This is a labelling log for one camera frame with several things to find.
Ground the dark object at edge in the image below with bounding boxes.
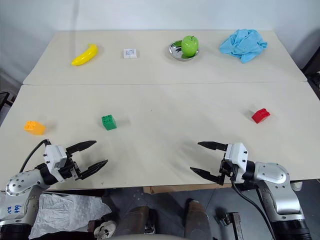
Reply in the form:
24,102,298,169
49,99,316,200
0,91,15,110

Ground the white crumpled object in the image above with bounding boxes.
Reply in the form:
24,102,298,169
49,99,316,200
93,220,117,238

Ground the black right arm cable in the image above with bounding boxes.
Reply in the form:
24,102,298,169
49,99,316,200
230,180,278,240

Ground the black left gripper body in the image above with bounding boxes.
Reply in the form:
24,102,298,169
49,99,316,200
57,152,83,183

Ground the yellow toy banana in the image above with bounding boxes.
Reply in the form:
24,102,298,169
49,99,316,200
71,43,99,67

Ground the green apple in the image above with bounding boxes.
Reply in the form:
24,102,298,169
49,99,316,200
181,35,200,58

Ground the shiny metal bowl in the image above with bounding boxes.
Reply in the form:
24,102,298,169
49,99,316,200
167,40,200,62

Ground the orange toy brick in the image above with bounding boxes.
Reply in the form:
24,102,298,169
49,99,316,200
23,120,47,136

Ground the dark rounded foot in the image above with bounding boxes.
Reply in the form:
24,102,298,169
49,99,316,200
184,198,210,240
119,206,151,237

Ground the small white printed box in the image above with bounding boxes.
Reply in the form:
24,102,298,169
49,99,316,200
123,48,139,60

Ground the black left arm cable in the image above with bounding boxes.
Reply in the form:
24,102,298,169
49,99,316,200
19,139,52,173

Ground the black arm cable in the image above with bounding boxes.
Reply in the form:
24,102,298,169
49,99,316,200
19,139,52,173
230,180,278,240

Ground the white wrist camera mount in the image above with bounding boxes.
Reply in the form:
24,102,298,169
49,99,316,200
223,142,250,184
42,143,68,181

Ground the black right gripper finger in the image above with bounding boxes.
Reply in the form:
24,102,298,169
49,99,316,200
189,166,224,186
197,141,229,153

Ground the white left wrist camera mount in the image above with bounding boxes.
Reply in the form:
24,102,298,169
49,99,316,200
42,143,68,181

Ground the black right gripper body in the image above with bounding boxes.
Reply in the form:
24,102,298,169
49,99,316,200
218,159,238,185

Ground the dark rounded right foot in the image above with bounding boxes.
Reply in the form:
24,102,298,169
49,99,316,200
184,198,210,240

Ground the red toy brick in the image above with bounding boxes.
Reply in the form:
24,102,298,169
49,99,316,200
251,108,272,124

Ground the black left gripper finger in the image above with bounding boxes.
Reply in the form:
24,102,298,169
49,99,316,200
65,140,98,154
79,159,109,180

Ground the black metal clamp stand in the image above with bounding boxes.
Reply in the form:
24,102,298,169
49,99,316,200
216,211,244,240

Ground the crumpled white plastic sheet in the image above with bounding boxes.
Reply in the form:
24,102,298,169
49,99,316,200
28,193,113,240

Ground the green toy brick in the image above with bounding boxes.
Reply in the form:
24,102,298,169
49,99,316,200
101,114,117,131

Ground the dark rounded left foot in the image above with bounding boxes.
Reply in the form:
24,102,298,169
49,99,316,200
119,206,151,237

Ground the light blue crumpled cloth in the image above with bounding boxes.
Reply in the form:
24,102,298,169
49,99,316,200
219,28,268,64

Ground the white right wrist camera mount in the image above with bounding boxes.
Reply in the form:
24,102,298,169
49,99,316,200
223,142,250,184

